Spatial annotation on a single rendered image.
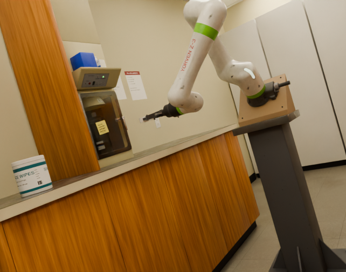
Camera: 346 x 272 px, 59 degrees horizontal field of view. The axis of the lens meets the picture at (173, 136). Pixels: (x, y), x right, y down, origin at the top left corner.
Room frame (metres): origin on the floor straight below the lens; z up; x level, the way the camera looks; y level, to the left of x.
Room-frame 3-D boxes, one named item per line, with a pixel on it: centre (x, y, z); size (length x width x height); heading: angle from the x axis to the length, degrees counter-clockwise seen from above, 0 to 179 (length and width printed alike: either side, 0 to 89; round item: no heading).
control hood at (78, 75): (1.83, 0.33, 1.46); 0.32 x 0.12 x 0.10; 144
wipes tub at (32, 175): (1.29, 0.62, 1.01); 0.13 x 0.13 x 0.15
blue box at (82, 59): (1.77, 0.38, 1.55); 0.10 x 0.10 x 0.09; 54
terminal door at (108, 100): (1.86, 0.37, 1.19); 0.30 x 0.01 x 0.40; 144
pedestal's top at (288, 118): (1.80, -0.56, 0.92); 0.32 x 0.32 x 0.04; 57
